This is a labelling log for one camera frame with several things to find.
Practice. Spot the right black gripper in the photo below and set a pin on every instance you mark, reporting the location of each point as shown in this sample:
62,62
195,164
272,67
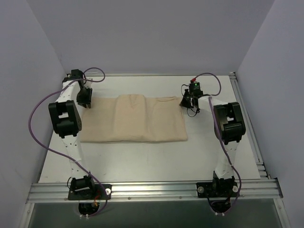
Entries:
186,100

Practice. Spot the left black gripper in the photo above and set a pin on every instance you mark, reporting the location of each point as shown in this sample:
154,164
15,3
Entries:
83,99

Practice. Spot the beige cloth wrap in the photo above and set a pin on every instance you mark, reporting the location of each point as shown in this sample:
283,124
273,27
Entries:
133,118

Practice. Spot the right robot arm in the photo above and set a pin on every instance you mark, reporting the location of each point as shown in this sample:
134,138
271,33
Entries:
229,128

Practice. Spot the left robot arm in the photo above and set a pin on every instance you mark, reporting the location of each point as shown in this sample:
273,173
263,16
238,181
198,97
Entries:
67,124

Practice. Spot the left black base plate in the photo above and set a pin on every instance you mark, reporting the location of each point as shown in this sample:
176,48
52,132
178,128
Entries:
89,194

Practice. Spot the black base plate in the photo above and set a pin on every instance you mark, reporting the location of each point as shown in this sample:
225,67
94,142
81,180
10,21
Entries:
89,194
212,190

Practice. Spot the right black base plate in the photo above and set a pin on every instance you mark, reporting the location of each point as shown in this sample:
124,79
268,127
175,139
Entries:
212,190

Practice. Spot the aluminium frame rail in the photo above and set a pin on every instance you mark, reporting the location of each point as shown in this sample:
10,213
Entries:
153,191

